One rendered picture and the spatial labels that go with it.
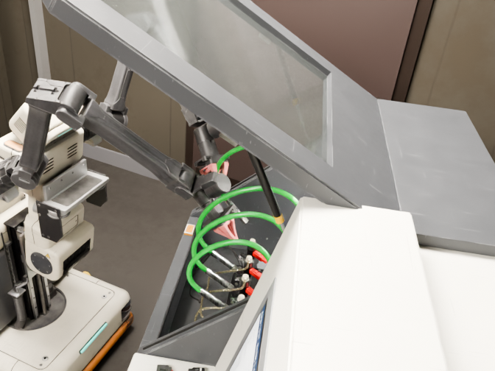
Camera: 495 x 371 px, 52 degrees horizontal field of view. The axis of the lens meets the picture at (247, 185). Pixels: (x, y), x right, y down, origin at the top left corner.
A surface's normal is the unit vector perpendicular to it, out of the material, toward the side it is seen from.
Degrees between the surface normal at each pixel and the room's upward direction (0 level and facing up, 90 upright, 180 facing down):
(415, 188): 0
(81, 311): 0
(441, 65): 90
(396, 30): 90
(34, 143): 111
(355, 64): 90
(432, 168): 0
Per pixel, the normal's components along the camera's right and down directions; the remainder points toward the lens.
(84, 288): 0.10, -0.83
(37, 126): -0.11, 0.80
